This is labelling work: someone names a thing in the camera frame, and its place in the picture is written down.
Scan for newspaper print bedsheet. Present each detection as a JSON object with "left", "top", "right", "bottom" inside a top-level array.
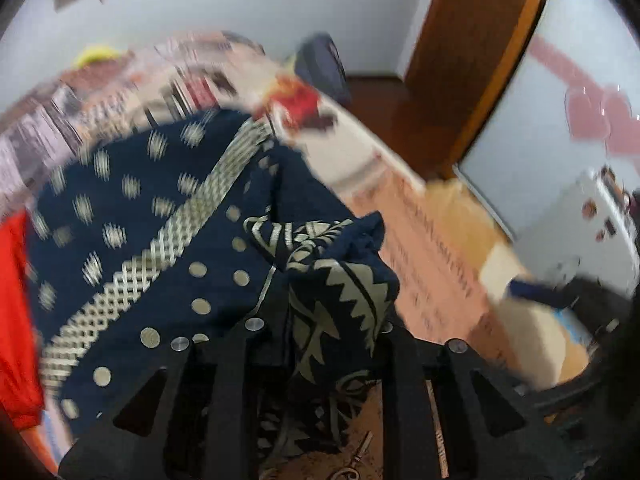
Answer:
[{"left": 0, "top": 31, "right": 501, "bottom": 480}]

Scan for brown wooden door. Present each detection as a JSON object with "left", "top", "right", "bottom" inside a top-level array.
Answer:
[{"left": 400, "top": 0, "right": 560, "bottom": 181}]

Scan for red folded garment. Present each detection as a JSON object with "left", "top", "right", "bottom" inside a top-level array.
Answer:
[{"left": 0, "top": 210, "right": 46, "bottom": 428}]

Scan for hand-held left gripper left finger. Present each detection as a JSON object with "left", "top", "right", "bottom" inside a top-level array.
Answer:
[{"left": 57, "top": 317, "right": 267, "bottom": 480}]

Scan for white appliance with stickers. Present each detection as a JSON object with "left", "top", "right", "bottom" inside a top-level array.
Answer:
[{"left": 512, "top": 167, "right": 640, "bottom": 298}]

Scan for white panel with pink hearts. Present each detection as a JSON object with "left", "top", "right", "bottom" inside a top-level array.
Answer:
[{"left": 457, "top": 0, "right": 640, "bottom": 243}]

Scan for navy patterned hoodie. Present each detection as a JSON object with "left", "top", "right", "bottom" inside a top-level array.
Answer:
[{"left": 24, "top": 107, "right": 568, "bottom": 467}]

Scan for navy cushion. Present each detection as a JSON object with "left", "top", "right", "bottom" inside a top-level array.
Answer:
[{"left": 292, "top": 32, "right": 352, "bottom": 107}]

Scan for yellow plush toy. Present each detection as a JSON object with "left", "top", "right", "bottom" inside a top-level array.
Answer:
[{"left": 74, "top": 44, "right": 123, "bottom": 68}]

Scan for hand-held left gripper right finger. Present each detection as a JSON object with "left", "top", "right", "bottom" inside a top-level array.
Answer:
[{"left": 382, "top": 321, "right": 587, "bottom": 480}]

